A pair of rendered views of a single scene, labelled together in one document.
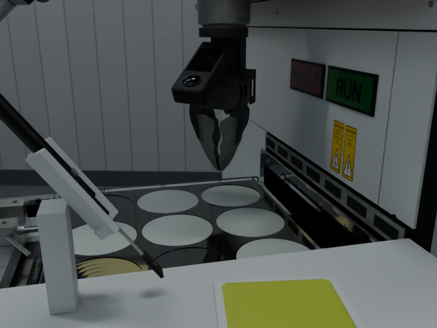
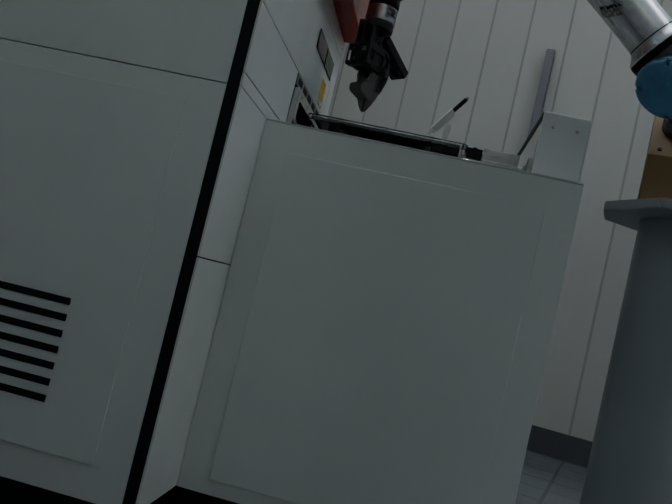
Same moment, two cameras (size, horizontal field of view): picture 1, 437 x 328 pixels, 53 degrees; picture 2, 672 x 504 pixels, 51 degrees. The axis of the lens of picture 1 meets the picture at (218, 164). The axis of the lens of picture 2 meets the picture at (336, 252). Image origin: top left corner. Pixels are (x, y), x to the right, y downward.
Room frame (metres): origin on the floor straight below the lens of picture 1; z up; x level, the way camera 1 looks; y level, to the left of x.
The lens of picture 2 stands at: (2.23, 0.63, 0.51)
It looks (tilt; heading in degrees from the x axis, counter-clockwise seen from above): 3 degrees up; 201
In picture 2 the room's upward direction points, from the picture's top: 13 degrees clockwise
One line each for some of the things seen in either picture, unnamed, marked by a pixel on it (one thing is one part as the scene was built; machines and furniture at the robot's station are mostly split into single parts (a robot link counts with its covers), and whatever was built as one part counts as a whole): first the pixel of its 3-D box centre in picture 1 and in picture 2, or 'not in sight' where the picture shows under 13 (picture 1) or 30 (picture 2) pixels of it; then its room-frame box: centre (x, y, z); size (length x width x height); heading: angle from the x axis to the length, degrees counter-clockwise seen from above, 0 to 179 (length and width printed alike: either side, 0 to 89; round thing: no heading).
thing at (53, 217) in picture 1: (78, 225); (440, 131); (0.31, 0.11, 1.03); 0.06 x 0.04 x 0.13; 104
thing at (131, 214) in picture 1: (177, 230); (389, 148); (0.57, 0.06, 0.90); 0.34 x 0.34 x 0.01; 14
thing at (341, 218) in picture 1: (309, 213); (307, 131); (0.64, -0.14, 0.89); 0.44 x 0.02 x 0.10; 14
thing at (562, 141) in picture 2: not in sight; (537, 176); (0.55, 0.43, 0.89); 0.55 x 0.09 x 0.14; 14
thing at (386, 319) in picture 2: not in sight; (387, 348); (0.47, 0.14, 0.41); 0.96 x 0.64 x 0.82; 14
